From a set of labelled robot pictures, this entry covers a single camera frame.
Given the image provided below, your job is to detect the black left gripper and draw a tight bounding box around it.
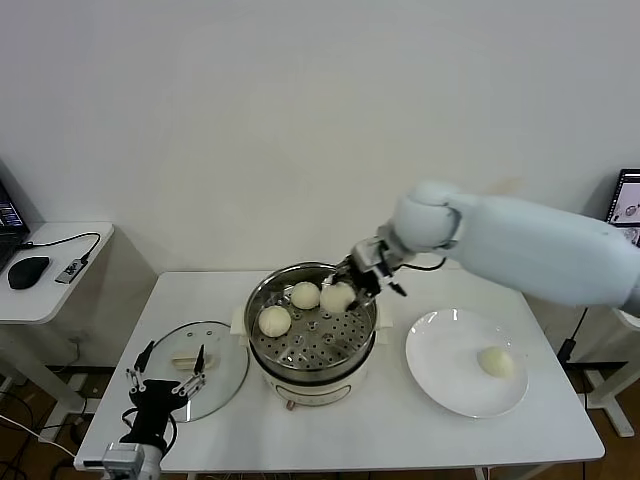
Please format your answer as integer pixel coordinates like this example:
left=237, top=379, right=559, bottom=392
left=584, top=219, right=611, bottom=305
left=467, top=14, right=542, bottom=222
left=124, top=340, right=208, bottom=444

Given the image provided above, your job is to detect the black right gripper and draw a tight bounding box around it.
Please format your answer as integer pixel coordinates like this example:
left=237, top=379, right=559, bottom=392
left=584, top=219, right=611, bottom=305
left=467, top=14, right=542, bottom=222
left=322, top=267, right=385, bottom=312

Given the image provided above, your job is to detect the white steamed baozi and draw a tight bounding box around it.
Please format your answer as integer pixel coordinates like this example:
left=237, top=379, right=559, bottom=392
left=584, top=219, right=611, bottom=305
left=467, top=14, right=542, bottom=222
left=477, top=346, right=515, bottom=380
left=291, top=282, right=322, bottom=310
left=319, top=282, right=357, bottom=314
left=258, top=305, right=293, bottom=338

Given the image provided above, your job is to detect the glass lid with cream handle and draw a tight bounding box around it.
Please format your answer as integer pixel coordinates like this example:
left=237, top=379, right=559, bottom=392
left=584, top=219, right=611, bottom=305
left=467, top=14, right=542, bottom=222
left=135, top=320, right=251, bottom=424

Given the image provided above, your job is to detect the stainless steel steamer basket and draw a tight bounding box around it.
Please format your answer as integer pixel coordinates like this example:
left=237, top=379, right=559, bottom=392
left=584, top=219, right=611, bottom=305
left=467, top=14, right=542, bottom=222
left=229, top=260, right=395, bottom=374

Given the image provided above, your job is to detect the white round plate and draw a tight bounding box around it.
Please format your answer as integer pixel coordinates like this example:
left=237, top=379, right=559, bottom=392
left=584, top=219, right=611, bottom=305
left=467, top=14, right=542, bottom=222
left=404, top=308, right=530, bottom=420

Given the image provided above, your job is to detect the white side desk with mouse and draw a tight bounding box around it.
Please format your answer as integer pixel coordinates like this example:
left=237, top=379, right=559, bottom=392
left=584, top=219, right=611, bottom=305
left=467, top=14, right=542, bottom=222
left=0, top=222, right=157, bottom=426

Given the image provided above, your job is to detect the small grey usb hub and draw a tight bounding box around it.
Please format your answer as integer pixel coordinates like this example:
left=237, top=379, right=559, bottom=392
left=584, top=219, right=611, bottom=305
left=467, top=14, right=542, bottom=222
left=54, top=254, right=84, bottom=286

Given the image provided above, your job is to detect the black computer mouse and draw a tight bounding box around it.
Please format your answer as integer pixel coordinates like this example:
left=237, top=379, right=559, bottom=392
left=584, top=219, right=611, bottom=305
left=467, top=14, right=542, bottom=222
left=7, top=255, right=52, bottom=290

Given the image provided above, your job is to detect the black laptop with dark screen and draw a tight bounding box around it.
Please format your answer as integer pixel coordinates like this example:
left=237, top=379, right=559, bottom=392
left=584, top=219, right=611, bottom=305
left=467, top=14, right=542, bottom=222
left=0, top=158, right=32, bottom=274

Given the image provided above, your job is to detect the white side desk with label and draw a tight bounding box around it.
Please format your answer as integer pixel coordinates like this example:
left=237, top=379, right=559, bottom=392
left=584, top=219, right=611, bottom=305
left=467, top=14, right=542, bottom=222
left=517, top=269, right=640, bottom=439

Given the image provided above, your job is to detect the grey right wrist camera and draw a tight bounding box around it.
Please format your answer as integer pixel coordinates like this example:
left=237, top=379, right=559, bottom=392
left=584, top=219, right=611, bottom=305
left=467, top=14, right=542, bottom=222
left=351, top=239, right=389, bottom=275

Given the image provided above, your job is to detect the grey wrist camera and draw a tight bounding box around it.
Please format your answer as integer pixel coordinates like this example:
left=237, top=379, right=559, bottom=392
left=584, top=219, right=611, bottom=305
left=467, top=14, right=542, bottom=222
left=101, top=443, right=147, bottom=474
left=351, top=239, right=389, bottom=275

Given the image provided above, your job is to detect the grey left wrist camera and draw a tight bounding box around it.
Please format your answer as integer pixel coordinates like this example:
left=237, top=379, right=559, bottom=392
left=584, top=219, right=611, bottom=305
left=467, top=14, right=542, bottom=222
left=101, top=443, right=147, bottom=474

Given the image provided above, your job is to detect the white floor cable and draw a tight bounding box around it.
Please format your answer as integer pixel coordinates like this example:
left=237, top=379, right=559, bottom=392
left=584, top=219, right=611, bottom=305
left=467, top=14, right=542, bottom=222
left=0, top=413, right=79, bottom=457

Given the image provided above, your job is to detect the black usb cable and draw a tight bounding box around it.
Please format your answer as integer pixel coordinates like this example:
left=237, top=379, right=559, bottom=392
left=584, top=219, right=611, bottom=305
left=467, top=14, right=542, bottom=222
left=17, top=231, right=102, bottom=264

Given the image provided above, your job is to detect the black power adapter cable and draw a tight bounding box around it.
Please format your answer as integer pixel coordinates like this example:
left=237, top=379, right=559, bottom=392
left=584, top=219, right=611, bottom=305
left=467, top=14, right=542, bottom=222
left=557, top=304, right=591, bottom=363

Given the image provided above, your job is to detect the grey laptop showing camera views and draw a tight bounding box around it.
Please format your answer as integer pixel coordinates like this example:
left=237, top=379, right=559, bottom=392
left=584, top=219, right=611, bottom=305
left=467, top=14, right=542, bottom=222
left=604, top=167, right=640, bottom=246

